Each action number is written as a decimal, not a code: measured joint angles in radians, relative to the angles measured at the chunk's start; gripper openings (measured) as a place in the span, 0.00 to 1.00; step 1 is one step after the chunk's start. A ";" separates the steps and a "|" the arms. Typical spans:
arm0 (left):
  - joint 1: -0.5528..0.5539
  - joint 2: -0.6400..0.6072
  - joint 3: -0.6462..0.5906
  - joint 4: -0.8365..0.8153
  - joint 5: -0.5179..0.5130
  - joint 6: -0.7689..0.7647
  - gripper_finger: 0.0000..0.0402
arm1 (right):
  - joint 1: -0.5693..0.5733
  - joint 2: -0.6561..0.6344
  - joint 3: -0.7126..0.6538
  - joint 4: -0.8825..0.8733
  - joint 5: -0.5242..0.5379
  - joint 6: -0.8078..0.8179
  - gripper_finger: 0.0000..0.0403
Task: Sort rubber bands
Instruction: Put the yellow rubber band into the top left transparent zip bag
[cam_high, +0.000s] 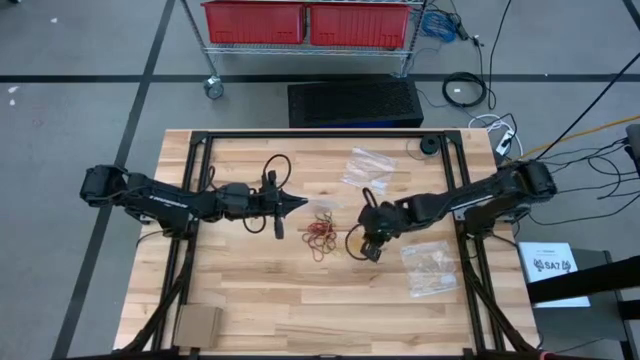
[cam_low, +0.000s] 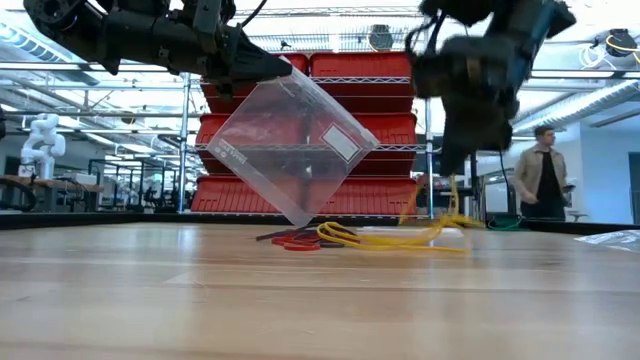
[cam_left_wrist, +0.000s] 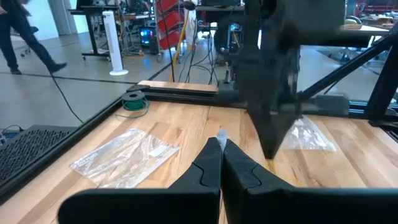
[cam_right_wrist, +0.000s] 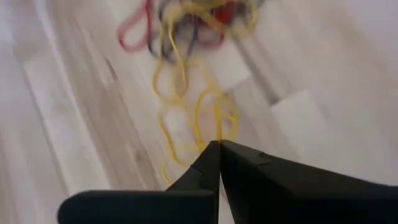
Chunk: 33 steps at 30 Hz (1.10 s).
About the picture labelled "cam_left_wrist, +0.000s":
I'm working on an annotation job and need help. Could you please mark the black cable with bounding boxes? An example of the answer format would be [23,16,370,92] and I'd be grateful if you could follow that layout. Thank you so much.
[183,18,218,85]
[50,74,85,124]

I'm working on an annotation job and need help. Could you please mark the black aluminium table frame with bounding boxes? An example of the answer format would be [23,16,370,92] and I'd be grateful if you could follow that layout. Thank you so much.
[0,23,398,206]

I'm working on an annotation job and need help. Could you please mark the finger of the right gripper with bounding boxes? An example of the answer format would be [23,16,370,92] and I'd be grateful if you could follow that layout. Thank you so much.
[248,107,272,159]
[271,105,300,159]

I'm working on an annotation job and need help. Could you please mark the computer tower blue lights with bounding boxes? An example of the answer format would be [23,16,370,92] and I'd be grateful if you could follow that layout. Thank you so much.
[138,27,156,47]

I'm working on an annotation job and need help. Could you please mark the yellow rubber band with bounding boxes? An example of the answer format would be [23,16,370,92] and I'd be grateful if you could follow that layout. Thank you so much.
[266,157,278,175]

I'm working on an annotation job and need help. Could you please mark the red plastic storage bin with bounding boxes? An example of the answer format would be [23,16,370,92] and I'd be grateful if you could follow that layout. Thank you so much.
[160,29,184,50]
[157,0,180,13]
[158,11,186,32]

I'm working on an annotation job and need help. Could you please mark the yellow cable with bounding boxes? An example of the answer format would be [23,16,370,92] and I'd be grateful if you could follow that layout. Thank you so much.
[169,11,191,83]

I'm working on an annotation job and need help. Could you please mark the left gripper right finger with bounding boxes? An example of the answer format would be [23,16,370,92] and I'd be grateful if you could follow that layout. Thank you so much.
[222,139,398,224]

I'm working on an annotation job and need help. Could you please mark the black perforated computer case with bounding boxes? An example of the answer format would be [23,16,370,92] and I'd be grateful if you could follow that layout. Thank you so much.
[0,124,78,187]

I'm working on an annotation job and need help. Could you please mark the wooden table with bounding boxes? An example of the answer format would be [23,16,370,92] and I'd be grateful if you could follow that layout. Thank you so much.
[338,23,393,47]

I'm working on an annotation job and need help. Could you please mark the white tower fan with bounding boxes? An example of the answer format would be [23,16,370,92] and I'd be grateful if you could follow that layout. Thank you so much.
[101,11,129,77]

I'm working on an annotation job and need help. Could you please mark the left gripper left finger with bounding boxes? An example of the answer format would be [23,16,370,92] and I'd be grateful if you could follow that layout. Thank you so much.
[57,136,223,224]

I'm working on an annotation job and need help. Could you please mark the black desk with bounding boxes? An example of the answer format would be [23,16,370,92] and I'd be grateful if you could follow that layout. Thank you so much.
[68,4,121,62]

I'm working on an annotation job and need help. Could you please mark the chrome wire shelf rack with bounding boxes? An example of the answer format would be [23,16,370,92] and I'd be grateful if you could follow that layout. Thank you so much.
[151,0,190,63]

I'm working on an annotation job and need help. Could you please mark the person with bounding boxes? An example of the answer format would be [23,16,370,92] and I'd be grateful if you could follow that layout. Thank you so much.
[0,0,68,75]

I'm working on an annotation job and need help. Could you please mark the clear plastic zip bag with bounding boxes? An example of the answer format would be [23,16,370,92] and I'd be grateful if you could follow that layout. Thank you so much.
[215,129,229,152]
[70,127,181,189]
[279,115,337,152]

